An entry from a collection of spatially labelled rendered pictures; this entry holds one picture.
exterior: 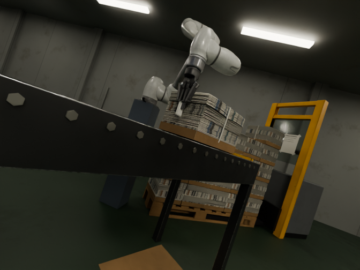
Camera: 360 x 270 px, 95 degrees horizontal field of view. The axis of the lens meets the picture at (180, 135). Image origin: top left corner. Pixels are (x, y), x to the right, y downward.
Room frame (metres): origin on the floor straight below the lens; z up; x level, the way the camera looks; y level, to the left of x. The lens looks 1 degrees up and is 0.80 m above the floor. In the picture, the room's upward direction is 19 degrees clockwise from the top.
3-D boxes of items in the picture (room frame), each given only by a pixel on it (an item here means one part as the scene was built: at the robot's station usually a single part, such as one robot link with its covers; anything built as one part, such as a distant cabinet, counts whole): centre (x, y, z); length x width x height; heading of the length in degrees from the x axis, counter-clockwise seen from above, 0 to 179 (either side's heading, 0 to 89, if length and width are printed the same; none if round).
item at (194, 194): (1.98, -0.43, 0.42); 1.17 x 0.39 x 0.83; 114
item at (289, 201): (2.14, -1.62, 0.92); 0.09 x 0.09 x 1.85; 24
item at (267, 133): (2.27, -1.09, 0.65); 0.39 x 0.30 x 1.29; 24
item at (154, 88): (1.62, 0.39, 1.17); 0.18 x 0.16 x 0.22; 112
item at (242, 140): (2.04, -0.56, 0.95); 0.38 x 0.29 x 0.23; 23
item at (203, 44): (0.82, 0.03, 1.27); 0.13 x 0.11 x 0.16; 112
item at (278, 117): (2.44, -1.49, 1.62); 0.75 x 0.06 x 0.06; 24
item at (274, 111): (2.74, -1.36, 0.92); 0.09 x 0.09 x 1.85; 24
